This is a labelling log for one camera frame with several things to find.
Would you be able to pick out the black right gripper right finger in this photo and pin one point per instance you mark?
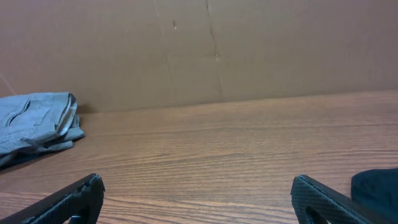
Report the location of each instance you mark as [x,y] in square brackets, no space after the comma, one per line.
[316,203]

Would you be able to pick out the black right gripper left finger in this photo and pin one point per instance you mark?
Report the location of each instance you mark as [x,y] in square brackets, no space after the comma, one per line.
[79,202]

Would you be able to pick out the pile of dark clothes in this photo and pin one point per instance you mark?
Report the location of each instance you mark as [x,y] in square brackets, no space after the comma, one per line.
[376,190]

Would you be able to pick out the folded grey trousers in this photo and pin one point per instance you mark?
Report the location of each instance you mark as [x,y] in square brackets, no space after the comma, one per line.
[36,124]

